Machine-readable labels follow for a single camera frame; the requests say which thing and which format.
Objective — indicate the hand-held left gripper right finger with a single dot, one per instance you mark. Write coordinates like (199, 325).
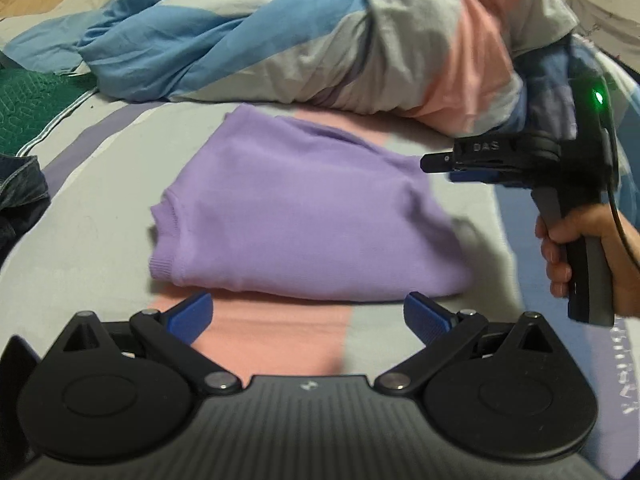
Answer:
(425, 317)

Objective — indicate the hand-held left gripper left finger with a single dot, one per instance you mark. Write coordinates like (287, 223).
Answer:
(192, 312)

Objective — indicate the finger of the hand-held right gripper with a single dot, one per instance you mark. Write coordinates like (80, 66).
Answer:
(480, 156)
(475, 176)

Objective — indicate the purple sweatshirt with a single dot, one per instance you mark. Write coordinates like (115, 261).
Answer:
(300, 210)

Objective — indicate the person's right hand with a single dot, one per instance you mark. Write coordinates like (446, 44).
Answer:
(555, 265)

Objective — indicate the striped duvet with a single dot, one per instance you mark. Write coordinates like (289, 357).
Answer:
(300, 50)

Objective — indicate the blue jeans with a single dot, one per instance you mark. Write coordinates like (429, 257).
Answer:
(20, 185)

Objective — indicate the green quilted mat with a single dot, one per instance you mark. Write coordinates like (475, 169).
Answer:
(30, 100)

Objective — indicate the striped pillow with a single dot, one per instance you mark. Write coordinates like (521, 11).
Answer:
(40, 40)

